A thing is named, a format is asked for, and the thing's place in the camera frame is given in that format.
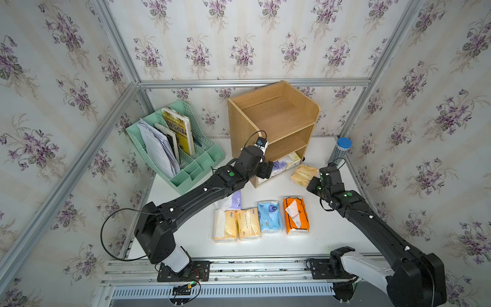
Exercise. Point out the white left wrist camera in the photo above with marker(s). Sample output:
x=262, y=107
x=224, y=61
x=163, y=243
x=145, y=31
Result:
x=262, y=143

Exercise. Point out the clear pencil tube blue lid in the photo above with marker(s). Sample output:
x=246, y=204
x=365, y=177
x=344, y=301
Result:
x=343, y=145

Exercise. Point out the blue tissue pack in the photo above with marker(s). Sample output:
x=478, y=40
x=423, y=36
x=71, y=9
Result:
x=270, y=216

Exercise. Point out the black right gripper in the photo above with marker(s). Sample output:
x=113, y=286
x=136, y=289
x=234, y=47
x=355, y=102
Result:
x=310, y=187

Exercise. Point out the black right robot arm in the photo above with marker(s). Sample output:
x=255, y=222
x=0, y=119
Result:
x=411, y=278

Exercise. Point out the yellow book in organizer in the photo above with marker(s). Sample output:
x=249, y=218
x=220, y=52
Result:
x=181, y=126

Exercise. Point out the yellow-green floral tissue pack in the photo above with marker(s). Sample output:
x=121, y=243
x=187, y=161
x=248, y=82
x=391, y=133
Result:
x=292, y=160

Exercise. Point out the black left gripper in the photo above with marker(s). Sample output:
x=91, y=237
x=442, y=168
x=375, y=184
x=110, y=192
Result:
x=266, y=169

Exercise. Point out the wooden shelf unit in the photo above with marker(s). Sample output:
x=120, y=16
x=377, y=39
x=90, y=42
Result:
x=281, y=113

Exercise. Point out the mint green desk organizer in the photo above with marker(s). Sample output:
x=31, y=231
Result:
x=192, y=169

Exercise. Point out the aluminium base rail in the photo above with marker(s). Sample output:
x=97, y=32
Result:
x=255, y=277

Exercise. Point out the yellow tissue pack with tissue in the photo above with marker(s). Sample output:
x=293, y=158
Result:
x=225, y=226

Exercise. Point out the purple tissue pack shelf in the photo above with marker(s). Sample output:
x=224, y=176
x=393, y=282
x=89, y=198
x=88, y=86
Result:
x=278, y=167
x=230, y=203

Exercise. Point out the beige tissue pack shelf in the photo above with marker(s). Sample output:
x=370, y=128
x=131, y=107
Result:
x=304, y=174

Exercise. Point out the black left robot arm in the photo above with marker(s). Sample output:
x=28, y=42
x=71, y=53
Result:
x=157, y=223

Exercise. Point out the white papers in organizer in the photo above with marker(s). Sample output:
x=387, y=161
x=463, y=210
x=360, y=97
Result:
x=159, y=149

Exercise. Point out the orange tissue pack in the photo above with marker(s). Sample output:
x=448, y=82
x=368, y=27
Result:
x=296, y=217

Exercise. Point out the purple tissue pack bottom shelf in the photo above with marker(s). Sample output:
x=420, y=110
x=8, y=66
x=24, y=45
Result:
x=278, y=167

